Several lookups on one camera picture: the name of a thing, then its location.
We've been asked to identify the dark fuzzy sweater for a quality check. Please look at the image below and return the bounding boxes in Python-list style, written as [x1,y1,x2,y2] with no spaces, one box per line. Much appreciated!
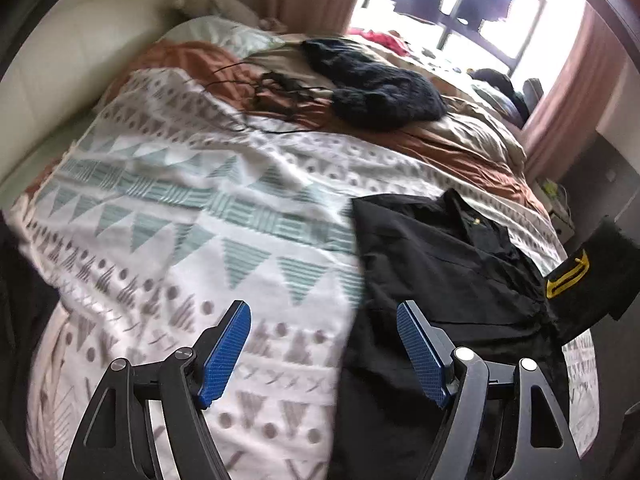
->
[300,37,448,131]

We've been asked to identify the dark clothes pile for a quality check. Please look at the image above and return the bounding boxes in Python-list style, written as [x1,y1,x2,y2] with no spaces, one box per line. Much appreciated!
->
[470,67,531,126]

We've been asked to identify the red garment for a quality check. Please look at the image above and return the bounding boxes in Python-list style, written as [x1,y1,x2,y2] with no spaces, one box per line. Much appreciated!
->
[350,27,416,56]

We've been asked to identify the white power strip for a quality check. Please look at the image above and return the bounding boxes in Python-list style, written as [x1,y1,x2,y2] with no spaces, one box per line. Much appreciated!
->
[547,195,576,233]

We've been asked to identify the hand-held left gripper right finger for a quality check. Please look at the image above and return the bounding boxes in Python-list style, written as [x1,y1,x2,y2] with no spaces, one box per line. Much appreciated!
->
[396,300,583,480]

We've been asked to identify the white padded headboard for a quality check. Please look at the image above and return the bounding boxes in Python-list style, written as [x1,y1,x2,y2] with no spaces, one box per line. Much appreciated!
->
[0,0,221,181]

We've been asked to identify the grey pillow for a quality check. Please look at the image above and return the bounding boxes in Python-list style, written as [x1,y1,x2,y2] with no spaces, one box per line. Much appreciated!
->
[200,0,261,26]

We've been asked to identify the grey chair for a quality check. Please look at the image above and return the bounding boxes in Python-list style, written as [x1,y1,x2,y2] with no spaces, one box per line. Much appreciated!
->
[522,77,546,111]

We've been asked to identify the black cable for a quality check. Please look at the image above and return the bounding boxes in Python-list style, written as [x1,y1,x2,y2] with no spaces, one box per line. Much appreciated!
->
[205,60,331,136]

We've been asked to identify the pale green pillow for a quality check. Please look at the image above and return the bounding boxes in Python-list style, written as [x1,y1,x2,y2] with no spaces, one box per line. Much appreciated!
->
[160,15,286,61]

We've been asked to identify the beige blanket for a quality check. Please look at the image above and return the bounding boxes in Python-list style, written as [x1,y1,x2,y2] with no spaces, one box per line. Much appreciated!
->
[250,37,526,166]

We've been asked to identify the window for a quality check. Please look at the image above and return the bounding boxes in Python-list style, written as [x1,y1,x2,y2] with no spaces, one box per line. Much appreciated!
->
[350,0,586,91]

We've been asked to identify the dark cloth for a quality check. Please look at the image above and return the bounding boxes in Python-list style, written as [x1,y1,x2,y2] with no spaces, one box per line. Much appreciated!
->
[0,207,63,466]

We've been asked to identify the brown bed sheet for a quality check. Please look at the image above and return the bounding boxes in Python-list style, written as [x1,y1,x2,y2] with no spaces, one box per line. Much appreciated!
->
[120,40,546,206]

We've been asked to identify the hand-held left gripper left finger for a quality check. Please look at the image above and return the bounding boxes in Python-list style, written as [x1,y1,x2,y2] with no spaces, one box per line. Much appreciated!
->
[62,300,251,480]

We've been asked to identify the white patterned duvet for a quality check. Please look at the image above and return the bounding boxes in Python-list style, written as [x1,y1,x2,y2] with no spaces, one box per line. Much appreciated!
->
[10,67,601,480]

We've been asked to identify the black shirt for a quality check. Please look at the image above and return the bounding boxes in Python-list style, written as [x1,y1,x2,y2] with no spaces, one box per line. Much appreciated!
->
[330,187,640,480]

